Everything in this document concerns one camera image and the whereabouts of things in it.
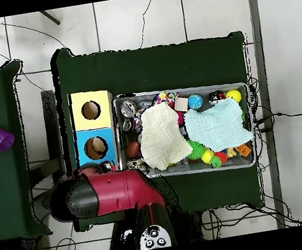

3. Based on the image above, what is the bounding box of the blue globe ball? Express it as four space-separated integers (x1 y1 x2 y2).
186 92 205 111

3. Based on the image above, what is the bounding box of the black furniture frame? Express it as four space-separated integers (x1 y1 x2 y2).
16 89 70 193

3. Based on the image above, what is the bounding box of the black tripod leg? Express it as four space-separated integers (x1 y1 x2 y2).
38 8 61 29

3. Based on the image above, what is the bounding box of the grey floor base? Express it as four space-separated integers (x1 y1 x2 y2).
30 187 62 222

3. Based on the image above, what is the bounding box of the yellow ball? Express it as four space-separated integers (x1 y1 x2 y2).
224 87 243 105

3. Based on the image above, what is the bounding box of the green spiky ball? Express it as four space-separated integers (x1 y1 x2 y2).
184 137 208 161

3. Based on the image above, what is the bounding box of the dark green table cloth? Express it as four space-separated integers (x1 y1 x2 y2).
47 20 272 237

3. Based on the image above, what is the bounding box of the colourful spotted cloth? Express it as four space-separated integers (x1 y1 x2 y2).
151 89 179 108

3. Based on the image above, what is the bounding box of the light blue waffle cloth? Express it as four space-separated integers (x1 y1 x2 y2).
181 94 257 157

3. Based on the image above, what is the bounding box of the red and black crushed can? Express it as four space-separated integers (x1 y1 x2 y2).
206 89 227 106

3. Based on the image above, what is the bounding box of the clear mesh bin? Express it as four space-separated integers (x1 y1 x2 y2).
107 74 261 188

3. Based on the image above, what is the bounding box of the crushed printed drink can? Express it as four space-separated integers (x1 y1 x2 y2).
119 98 139 119

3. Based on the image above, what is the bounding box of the cream waffle cloth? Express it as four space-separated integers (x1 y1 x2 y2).
133 98 196 174

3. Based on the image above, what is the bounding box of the brown ball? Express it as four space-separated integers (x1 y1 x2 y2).
123 140 144 161

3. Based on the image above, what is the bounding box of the wooden box with three holes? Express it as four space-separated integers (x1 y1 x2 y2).
66 87 124 171

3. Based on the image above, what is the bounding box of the beige foam block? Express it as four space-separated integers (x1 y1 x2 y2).
173 95 191 114

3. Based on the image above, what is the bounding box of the black power cable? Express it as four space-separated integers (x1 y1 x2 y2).
253 108 302 126

